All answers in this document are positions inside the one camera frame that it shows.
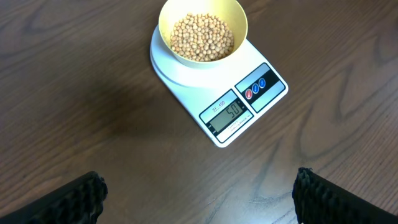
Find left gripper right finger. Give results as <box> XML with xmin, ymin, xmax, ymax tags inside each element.
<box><xmin>292</xmin><ymin>167</ymin><xmax>397</xmax><ymax>224</ymax></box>

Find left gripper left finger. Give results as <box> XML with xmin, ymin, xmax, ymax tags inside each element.
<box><xmin>1</xmin><ymin>171</ymin><xmax>108</xmax><ymax>224</ymax></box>

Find white digital kitchen scale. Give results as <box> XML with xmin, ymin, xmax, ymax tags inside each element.
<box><xmin>150</xmin><ymin>28</ymin><xmax>289</xmax><ymax>147</ymax></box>

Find soybeans in bowl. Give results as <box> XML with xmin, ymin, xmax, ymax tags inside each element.
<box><xmin>170</xmin><ymin>13</ymin><xmax>234</xmax><ymax>62</ymax></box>

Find pale yellow bowl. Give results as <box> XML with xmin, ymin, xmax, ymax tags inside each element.
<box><xmin>158</xmin><ymin>0</ymin><xmax>248</xmax><ymax>68</ymax></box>

